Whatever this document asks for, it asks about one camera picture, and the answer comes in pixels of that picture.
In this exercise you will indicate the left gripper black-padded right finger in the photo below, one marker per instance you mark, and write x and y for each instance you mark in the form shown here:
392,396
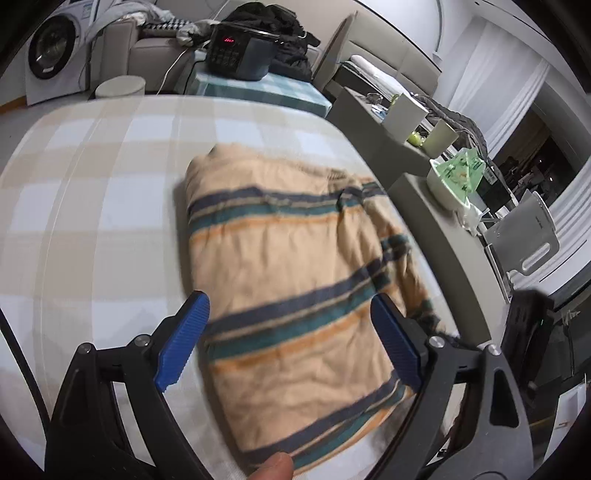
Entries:
468,419

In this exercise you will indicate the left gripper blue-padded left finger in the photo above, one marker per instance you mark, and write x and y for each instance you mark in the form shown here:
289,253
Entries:
87,438

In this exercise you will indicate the beige striped knit sweater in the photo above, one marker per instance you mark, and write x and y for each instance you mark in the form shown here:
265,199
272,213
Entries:
291,255

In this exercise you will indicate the black clothes pile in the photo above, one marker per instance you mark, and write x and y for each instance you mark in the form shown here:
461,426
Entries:
291,58

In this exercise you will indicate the left hand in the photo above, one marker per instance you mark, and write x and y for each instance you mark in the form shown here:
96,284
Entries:
279,466

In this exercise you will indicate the beige checked bed cover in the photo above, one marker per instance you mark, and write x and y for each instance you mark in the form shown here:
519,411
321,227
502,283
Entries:
94,249

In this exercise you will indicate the grey laptop stand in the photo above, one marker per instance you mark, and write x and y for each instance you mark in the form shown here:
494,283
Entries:
526,238

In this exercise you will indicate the green tissue pack in bowl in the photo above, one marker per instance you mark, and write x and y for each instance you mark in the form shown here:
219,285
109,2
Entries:
451,182

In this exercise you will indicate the white box on shelf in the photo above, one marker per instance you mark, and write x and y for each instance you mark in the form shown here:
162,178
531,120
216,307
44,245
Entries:
403,117

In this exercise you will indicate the round white stool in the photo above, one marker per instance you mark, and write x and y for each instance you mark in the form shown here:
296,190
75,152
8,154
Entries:
121,86

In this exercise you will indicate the grey side shelf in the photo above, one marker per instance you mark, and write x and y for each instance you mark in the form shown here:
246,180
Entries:
458,260

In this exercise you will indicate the white front-load washing machine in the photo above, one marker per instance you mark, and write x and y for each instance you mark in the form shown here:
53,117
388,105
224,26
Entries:
57,56

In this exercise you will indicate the white window curtain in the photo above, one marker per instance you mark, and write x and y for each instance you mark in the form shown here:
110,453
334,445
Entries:
500,79

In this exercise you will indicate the grey sofa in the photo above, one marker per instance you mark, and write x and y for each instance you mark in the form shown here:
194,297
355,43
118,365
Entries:
123,49

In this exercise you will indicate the teal checked small table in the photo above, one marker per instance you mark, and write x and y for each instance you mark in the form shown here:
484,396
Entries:
273,89

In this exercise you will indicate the black electric cooker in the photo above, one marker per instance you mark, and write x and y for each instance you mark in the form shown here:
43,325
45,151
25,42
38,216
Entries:
240,53

